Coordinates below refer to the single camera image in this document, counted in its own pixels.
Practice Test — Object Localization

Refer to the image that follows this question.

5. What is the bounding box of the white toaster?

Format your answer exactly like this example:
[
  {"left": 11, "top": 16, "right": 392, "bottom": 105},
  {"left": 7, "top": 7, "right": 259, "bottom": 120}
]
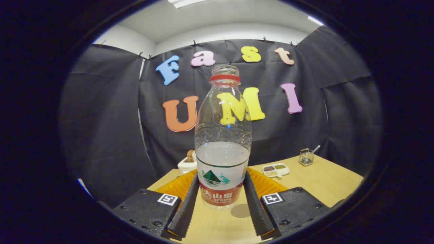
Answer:
[{"left": 177, "top": 155, "right": 198, "bottom": 175}]

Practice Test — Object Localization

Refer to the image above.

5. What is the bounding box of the long ceiling light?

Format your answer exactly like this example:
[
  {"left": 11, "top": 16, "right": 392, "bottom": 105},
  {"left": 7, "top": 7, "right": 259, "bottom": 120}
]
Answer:
[{"left": 168, "top": 0, "right": 211, "bottom": 9}]

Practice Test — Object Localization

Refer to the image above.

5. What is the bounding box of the black backdrop cloth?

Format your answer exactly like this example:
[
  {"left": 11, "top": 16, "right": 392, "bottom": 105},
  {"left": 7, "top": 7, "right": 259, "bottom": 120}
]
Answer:
[{"left": 59, "top": 25, "right": 384, "bottom": 209}]

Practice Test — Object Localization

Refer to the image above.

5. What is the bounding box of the white divided seed dish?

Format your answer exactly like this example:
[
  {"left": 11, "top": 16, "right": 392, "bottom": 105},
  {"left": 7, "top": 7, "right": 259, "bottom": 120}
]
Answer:
[{"left": 262, "top": 163, "right": 291, "bottom": 179}]

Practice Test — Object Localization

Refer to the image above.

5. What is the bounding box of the clear plastic juice bottle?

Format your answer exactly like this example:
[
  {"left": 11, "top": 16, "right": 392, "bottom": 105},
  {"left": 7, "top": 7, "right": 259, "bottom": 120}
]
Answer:
[{"left": 194, "top": 64, "right": 252, "bottom": 210}]

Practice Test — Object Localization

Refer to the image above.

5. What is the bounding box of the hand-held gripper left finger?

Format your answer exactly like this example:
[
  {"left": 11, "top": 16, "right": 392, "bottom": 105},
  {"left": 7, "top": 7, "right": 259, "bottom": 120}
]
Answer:
[{"left": 112, "top": 169, "right": 200, "bottom": 242}]

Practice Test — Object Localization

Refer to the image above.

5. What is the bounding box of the wooden table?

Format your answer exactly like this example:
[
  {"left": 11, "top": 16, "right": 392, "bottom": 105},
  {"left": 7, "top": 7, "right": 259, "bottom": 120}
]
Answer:
[{"left": 146, "top": 154, "right": 364, "bottom": 243}]

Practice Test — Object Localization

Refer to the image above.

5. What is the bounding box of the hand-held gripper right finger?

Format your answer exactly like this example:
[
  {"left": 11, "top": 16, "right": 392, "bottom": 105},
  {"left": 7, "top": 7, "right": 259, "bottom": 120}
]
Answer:
[{"left": 243, "top": 167, "right": 331, "bottom": 241}]

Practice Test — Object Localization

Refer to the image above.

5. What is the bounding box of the wire mesh holder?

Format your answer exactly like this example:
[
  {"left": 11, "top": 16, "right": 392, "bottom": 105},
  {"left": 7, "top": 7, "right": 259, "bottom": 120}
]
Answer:
[{"left": 299, "top": 148, "right": 315, "bottom": 166}]

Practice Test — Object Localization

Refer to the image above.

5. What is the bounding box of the round brown coaster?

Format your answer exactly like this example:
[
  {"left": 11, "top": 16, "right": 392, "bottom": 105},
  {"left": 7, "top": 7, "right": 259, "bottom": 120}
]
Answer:
[{"left": 231, "top": 203, "right": 252, "bottom": 218}]

